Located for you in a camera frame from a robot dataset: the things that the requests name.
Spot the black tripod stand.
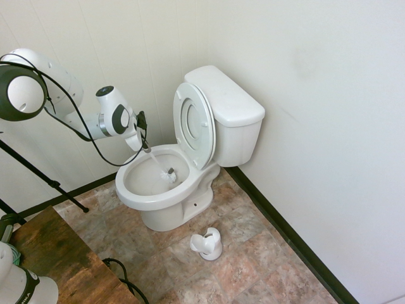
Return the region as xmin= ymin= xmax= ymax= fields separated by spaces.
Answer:
xmin=0 ymin=138 xmax=90 ymax=224

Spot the dark wooden table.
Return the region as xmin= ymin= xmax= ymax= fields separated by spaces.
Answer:
xmin=9 ymin=205 xmax=142 ymax=304

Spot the black cable at table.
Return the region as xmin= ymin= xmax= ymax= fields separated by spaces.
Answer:
xmin=102 ymin=257 xmax=150 ymax=304

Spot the white toilet bowl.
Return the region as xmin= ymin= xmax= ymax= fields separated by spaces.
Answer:
xmin=115 ymin=144 xmax=221 ymax=232

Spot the white toilet brush holder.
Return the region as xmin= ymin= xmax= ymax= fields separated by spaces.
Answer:
xmin=189 ymin=227 xmax=223 ymax=261

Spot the white toilet tank lid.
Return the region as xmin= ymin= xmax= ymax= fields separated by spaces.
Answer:
xmin=184 ymin=65 xmax=266 ymax=128

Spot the white toilet tank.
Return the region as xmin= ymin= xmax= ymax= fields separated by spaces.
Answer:
xmin=214 ymin=107 xmax=265 ymax=168

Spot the green cable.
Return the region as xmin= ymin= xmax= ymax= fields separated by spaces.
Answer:
xmin=2 ymin=221 xmax=22 ymax=267

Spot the white toilet brush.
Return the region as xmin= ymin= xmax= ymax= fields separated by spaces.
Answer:
xmin=146 ymin=149 xmax=177 ymax=184

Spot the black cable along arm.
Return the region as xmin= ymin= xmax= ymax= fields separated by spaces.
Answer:
xmin=0 ymin=53 xmax=150 ymax=167

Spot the black baseboard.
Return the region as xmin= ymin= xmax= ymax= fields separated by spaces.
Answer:
xmin=225 ymin=165 xmax=363 ymax=304
xmin=18 ymin=172 xmax=120 ymax=220

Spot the white toilet seat with lid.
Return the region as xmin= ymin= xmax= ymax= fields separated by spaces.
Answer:
xmin=172 ymin=82 xmax=217 ymax=170

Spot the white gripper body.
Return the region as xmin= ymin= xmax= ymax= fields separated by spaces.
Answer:
xmin=125 ymin=125 xmax=144 ymax=151

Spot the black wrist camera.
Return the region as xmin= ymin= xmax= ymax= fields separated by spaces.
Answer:
xmin=135 ymin=110 xmax=149 ymax=131

